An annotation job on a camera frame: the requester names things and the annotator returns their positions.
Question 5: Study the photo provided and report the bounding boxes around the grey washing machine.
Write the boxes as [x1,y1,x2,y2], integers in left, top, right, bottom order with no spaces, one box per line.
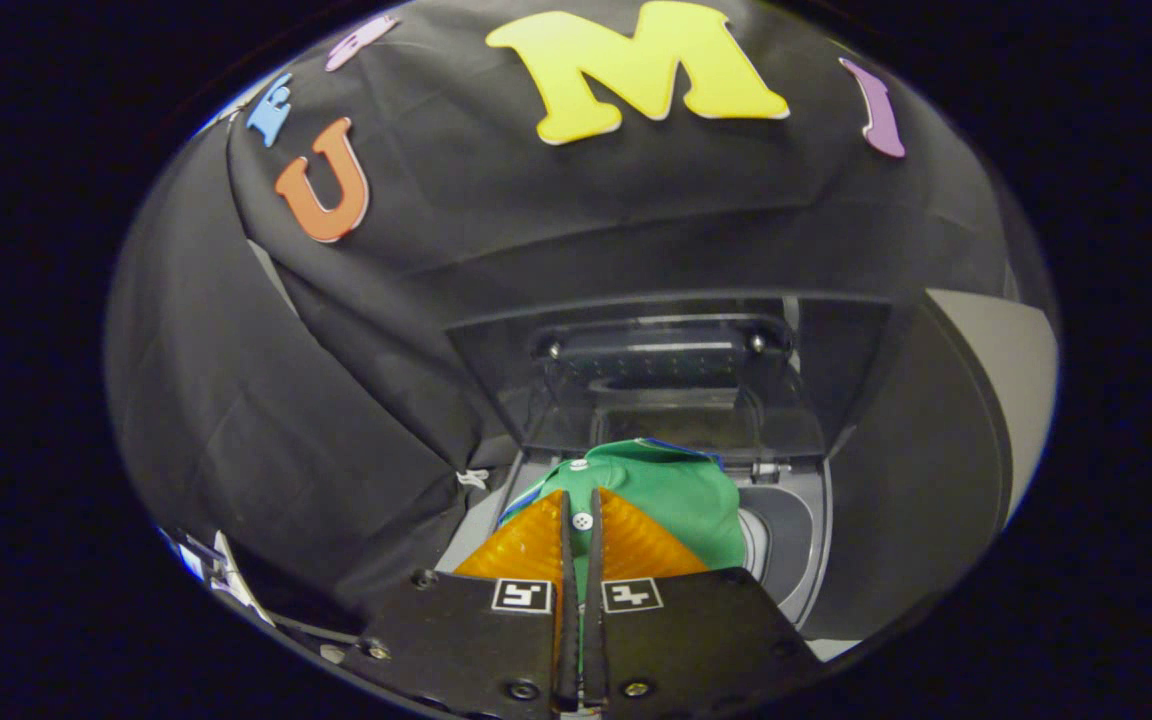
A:
[434,448,837,641]

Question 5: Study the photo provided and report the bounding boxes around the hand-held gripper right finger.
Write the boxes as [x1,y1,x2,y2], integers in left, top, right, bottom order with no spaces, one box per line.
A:
[581,488,823,714]

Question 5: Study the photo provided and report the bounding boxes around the beige cabinet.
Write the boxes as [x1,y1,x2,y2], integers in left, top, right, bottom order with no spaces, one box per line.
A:
[801,288,1060,643]

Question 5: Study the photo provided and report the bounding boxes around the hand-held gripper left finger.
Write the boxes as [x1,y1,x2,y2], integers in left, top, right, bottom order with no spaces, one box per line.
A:
[341,488,578,716]

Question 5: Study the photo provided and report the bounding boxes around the green polo shirt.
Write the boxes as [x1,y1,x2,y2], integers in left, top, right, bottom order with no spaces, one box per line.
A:
[498,438,747,601]

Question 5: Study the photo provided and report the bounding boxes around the black backdrop cloth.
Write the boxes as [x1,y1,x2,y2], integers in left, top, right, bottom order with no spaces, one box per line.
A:
[104,0,1037,611]

